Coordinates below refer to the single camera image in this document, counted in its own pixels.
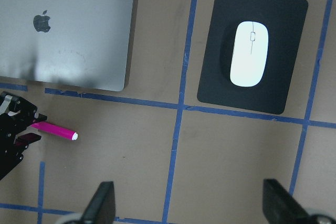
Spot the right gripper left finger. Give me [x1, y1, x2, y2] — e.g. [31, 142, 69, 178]
[80, 181, 116, 223]

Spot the pink marker pen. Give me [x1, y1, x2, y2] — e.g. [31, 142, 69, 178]
[31, 121, 78, 141]

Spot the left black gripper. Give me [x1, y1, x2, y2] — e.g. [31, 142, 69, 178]
[1, 91, 48, 179]

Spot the black mousepad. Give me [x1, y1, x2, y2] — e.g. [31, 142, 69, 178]
[197, 0, 308, 114]

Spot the grey closed laptop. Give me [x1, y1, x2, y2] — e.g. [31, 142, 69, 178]
[1, 0, 133, 91]

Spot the white computer mouse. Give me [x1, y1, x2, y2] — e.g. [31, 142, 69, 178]
[229, 21, 269, 88]

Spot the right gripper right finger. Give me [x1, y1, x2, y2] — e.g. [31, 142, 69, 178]
[262, 179, 315, 224]

